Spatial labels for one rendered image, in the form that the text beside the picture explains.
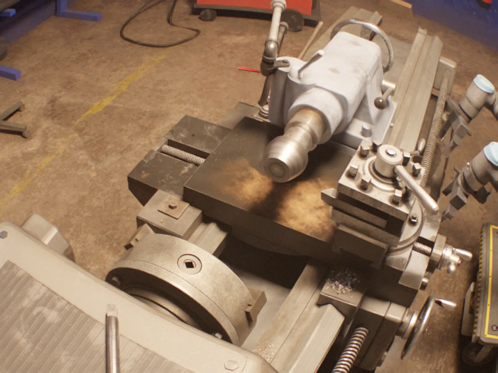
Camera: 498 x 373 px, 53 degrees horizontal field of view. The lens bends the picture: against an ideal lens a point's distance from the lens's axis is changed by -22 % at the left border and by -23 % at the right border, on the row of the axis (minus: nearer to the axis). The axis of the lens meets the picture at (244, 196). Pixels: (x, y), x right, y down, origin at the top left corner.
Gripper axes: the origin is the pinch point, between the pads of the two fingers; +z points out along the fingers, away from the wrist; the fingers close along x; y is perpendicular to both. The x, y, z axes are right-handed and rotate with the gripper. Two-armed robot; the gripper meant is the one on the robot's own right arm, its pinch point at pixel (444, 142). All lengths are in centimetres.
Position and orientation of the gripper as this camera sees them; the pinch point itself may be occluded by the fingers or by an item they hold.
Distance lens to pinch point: 209.0
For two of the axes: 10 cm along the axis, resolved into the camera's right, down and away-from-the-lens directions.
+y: 8.7, 4.6, 1.9
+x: 1.3, -5.8, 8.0
